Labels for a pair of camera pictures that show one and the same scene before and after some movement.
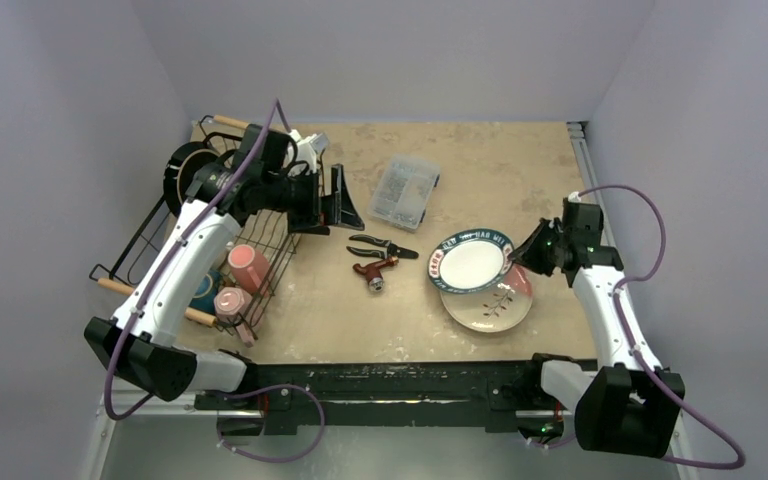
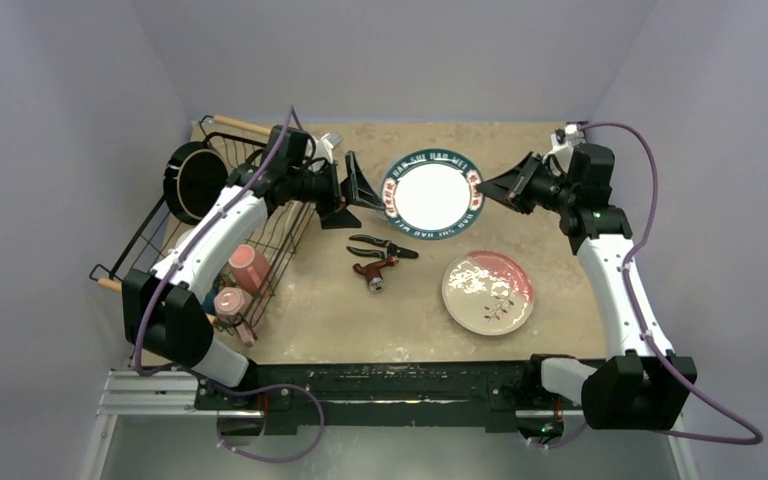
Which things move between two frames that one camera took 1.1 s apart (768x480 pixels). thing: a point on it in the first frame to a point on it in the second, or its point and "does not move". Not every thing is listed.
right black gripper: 549,245 to 529,185
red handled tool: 373,273 does not move
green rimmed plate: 471,260 to 432,194
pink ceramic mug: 248,267 does not move
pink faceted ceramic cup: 230,304 does not move
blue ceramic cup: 203,298 does not move
